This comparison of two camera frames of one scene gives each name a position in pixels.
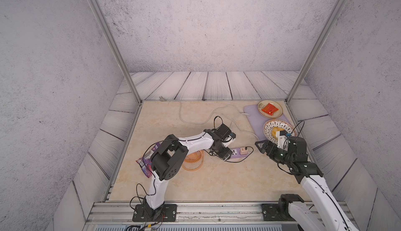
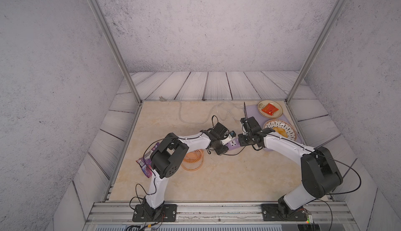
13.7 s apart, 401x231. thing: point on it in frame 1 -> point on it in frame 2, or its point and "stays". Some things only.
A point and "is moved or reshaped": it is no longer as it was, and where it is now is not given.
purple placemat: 257,120 stays
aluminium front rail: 188,212 stays
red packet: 270,108 stays
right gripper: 273,148 -> 242,143
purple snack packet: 145,162 stays
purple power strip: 236,153 is moved or reshaped
